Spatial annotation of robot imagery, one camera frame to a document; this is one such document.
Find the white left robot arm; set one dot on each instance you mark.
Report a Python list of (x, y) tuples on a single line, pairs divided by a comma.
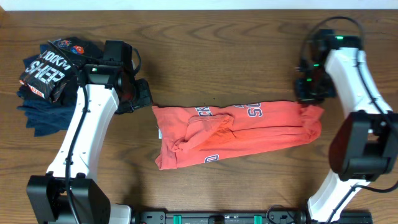
[(68, 192)]

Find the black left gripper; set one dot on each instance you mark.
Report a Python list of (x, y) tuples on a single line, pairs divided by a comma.
[(146, 97)]

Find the orange red t-shirt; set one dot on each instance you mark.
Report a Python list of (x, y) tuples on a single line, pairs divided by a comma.
[(203, 134)]

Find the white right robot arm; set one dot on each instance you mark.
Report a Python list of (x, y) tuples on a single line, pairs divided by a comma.
[(365, 146)]

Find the folded black printed shirt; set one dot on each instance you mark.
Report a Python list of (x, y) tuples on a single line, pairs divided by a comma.
[(49, 76)]

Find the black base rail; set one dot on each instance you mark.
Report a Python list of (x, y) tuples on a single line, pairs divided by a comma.
[(274, 215)]

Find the folded navy blue shirt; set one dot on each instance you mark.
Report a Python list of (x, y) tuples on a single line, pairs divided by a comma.
[(45, 117)]

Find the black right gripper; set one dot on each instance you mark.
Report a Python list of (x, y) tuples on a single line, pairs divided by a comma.
[(303, 98)]

